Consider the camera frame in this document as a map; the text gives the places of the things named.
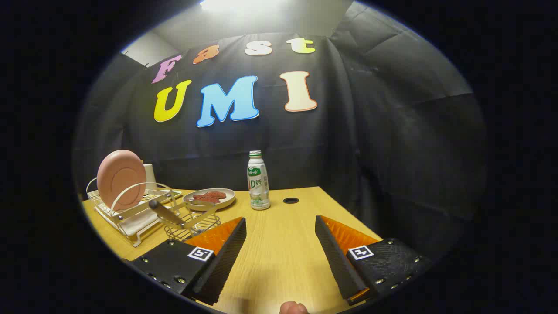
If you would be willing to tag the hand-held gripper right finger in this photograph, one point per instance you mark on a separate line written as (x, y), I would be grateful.
(335, 261)

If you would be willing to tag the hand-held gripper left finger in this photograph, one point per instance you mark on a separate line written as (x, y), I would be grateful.
(226, 261)

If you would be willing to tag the pink plate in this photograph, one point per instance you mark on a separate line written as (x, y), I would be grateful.
(120, 179)

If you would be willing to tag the beige plate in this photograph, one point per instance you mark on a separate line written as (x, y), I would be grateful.
(220, 202)

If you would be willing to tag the red meat piece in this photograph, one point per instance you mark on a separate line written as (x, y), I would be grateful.
(205, 199)
(216, 194)

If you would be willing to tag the white green drink bottle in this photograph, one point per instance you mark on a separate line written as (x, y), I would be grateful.
(258, 183)

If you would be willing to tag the black backdrop cloth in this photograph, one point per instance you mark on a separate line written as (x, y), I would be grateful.
(370, 152)

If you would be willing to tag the white toaster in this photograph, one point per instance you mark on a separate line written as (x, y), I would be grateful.
(150, 174)

